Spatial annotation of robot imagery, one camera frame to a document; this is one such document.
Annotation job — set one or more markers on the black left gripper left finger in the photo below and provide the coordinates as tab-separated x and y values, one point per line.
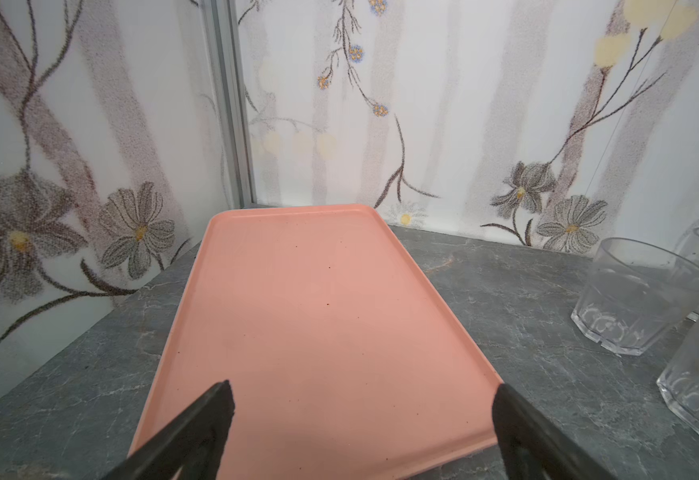
191	446

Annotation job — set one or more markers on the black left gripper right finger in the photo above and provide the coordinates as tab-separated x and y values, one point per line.
532	447

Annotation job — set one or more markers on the pink plastic tray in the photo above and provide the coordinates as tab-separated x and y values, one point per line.
344	361

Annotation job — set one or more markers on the clear faceted short glass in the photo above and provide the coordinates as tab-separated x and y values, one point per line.
635	292

